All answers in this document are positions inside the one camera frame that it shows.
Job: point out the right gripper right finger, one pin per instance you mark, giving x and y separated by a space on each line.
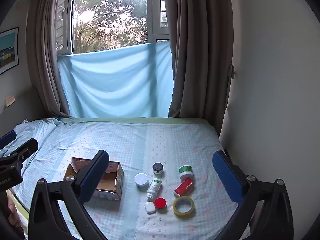
275 220

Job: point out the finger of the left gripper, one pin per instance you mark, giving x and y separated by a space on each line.
22 153
7 139

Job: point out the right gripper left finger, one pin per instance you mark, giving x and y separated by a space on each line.
45 218

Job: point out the yellow tape roll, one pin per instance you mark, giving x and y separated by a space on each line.
183 206

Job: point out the red medicine box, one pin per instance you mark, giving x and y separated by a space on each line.
184 187

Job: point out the green lid white jar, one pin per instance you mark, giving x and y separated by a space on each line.
185 172

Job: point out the white earbuds case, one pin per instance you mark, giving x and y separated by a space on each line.
150 208

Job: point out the white pill bottle green label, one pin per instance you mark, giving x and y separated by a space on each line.
153 189

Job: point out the red lid small jar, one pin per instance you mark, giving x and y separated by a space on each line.
160 203

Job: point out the black lid small jar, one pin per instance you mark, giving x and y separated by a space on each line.
158 168

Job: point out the person's left hand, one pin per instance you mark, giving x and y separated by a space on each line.
14 218

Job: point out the open cardboard box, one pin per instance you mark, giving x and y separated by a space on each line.
111 184

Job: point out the left brown curtain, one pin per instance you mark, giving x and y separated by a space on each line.
42 56

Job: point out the brown curtain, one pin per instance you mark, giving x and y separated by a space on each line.
42 56
201 39

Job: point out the light blue checkered bedsheet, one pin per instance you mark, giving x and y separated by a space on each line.
136 146

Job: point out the light blue hanging cloth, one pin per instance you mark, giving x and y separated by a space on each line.
129 82

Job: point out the right brown curtain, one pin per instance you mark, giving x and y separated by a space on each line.
201 39

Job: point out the framed wall picture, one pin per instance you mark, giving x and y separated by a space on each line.
9 49

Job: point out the window with dark frame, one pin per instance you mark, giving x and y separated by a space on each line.
84 26

